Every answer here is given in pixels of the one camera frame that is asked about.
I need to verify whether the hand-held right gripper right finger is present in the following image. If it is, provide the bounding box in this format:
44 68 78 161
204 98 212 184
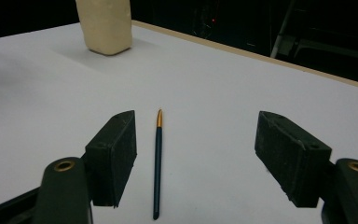
254 110 333 209

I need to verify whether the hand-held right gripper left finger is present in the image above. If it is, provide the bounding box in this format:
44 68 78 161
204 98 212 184
85 109 138 208

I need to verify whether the dark teal pen gold tip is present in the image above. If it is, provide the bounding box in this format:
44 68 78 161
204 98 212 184
152 108 164 221

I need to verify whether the beige pen holder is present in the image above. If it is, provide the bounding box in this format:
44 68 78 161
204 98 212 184
75 0 133 56

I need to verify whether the white table cover sheet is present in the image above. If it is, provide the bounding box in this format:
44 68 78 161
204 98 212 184
0 21 358 224

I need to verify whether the white desk leg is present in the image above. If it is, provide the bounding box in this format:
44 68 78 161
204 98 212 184
269 0 296 59

